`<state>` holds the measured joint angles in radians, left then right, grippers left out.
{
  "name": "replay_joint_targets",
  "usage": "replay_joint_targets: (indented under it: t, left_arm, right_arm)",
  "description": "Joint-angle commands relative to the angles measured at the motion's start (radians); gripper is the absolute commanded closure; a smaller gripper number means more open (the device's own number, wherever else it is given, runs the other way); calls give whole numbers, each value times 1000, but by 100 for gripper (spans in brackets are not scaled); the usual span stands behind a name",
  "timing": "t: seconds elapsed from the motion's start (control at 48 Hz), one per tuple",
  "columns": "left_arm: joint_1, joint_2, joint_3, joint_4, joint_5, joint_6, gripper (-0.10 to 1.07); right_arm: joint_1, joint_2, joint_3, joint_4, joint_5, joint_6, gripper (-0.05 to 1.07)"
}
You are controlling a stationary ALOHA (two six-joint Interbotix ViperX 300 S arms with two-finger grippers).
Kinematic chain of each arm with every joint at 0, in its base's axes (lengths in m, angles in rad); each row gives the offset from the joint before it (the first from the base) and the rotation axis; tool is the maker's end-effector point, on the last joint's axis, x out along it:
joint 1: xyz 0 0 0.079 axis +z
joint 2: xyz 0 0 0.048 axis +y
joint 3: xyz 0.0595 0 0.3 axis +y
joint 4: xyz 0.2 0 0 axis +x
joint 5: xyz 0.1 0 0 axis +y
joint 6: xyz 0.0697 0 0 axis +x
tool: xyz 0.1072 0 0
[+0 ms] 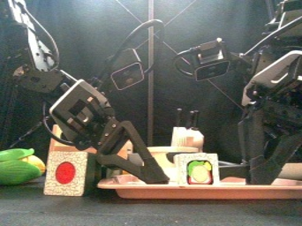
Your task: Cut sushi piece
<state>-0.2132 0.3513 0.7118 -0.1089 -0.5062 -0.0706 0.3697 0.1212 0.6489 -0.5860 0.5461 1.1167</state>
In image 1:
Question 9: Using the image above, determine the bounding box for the speckled sushi block red circle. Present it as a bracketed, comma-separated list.
[43, 150, 99, 197]

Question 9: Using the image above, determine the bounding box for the white toy sushi roll half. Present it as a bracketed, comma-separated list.
[174, 152, 221, 185]

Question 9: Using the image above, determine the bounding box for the white utensil holder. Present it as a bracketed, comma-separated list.
[170, 126, 206, 149]

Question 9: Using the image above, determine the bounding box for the pink plastic tray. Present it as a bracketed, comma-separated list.
[97, 173, 302, 200]

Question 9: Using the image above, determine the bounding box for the green yellow toy corn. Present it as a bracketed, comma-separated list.
[0, 147, 47, 186]

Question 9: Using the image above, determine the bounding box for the black utensil handle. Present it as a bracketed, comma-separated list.
[193, 109, 201, 131]
[186, 110, 195, 129]
[177, 108, 185, 128]

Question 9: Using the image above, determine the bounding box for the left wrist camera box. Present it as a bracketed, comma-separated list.
[110, 48, 146, 91]

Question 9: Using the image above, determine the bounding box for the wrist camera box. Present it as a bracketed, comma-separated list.
[110, 48, 146, 91]
[193, 39, 231, 82]

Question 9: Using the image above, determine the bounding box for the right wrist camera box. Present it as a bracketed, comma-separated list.
[193, 39, 231, 82]

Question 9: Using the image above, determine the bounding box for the metal frame pole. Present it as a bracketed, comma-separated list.
[146, 0, 157, 147]

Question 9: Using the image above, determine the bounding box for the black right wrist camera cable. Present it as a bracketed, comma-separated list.
[171, 48, 199, 78]

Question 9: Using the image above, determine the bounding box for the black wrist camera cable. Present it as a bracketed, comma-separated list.
[171, 48, 199, 78]
[105, 19, 166, 76]

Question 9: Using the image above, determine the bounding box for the black left wrist camera cable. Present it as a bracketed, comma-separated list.
[105, 19, 166, 76]

